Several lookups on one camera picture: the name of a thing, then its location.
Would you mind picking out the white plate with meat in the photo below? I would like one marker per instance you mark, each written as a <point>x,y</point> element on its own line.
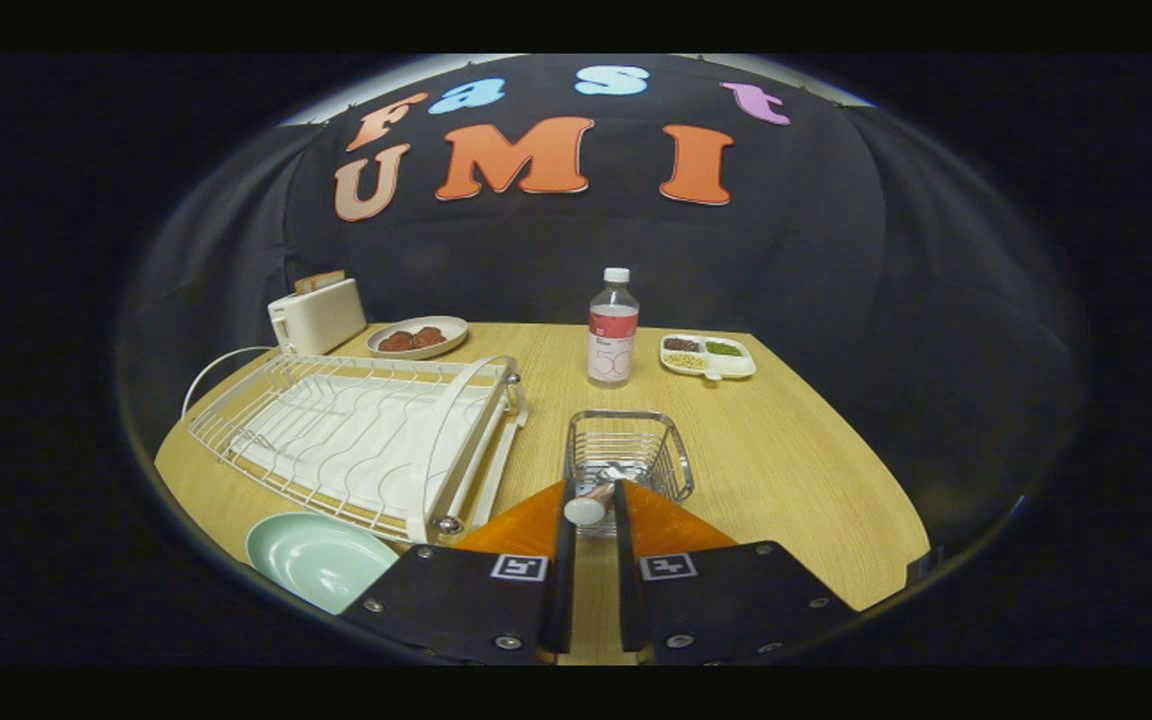
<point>451,325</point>

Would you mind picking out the pile of yellow beans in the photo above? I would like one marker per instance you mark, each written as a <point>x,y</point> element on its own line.
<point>684,361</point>

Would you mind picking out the mint green plate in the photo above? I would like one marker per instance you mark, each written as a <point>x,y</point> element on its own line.
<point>321,560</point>

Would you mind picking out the brown meat piece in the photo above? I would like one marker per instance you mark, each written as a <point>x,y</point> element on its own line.
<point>396,341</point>
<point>429,337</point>

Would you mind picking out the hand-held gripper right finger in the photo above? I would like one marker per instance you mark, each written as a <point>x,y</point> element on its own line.
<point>626,600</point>

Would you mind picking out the clear bottle with red label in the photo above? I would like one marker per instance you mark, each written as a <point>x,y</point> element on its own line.
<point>613,330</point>

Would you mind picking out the brown toast slice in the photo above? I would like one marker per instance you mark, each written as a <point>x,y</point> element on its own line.
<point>306,284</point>
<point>332,278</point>

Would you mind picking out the pile of dark beans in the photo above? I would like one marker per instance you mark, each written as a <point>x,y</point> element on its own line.
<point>681,344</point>

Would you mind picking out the metal spoon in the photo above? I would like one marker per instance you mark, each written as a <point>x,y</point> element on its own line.
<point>586,510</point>

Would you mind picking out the white toaster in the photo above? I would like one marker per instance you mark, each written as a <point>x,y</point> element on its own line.
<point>321,318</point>

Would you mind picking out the white divided tray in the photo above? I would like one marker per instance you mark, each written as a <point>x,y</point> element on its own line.
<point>736,365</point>

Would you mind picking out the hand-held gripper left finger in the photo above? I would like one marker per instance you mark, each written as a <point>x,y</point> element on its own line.
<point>563,600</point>

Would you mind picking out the pile of green beans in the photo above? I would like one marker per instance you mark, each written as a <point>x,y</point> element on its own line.
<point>723,348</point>

